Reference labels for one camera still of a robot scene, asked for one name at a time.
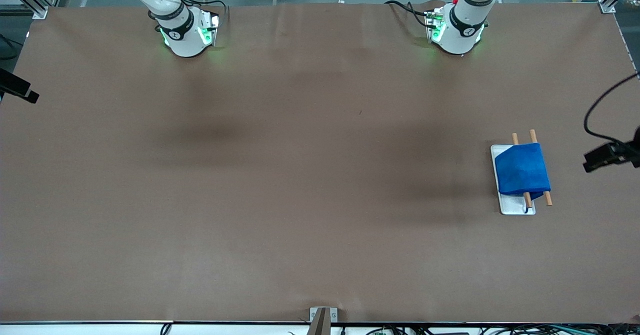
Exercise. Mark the blue microfibre towel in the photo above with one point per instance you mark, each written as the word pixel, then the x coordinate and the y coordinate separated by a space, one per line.
pixel 522 170

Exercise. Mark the left arm base connector panel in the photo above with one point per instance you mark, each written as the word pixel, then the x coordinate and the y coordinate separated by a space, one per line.
pixel 434 25

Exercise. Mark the right arm base connector panel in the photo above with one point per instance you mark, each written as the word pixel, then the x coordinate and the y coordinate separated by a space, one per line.
pixel 207 27

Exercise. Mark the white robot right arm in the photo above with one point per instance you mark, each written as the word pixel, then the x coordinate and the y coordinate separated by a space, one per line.
pixel 182 37

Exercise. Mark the brown table cover sheet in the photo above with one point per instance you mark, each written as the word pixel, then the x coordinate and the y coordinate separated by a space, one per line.
pixel 320 175

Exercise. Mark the metal mounting bracket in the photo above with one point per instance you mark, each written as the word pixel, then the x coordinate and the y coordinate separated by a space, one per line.
pixel 332 315

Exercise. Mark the brown camera post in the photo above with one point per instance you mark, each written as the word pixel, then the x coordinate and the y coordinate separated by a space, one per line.
pixel 319 325

